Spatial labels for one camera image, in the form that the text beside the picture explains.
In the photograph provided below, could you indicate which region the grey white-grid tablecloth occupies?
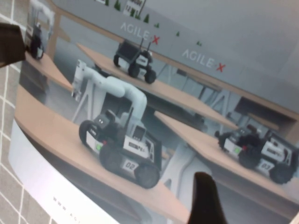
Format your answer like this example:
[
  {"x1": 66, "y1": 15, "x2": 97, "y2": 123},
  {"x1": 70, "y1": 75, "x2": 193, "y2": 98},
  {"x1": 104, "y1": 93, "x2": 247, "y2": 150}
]
[{"x1": 0, "y1": 0, "x2": 59, "y2": 224}]

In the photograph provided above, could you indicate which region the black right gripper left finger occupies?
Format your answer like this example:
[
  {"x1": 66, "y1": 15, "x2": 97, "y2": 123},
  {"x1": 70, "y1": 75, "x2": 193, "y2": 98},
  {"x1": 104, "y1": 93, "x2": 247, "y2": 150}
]
[{"x1": 0, "y1": 22, "x2": 27, "y2": 69}]

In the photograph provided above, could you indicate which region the AgileX robot catalogue booklet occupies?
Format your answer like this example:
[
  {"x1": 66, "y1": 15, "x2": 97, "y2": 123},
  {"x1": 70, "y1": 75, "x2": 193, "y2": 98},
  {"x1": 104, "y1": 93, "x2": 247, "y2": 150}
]
[{"x1": 8, "y1": 0, "x2": 299, "y2": 224}]

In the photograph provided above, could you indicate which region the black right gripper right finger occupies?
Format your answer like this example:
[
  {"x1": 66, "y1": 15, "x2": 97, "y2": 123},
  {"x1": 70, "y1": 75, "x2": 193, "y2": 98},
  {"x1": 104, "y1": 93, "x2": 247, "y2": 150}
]
[{"x1": 188, "y1": 172, "x2": 228, "y2": 224}]

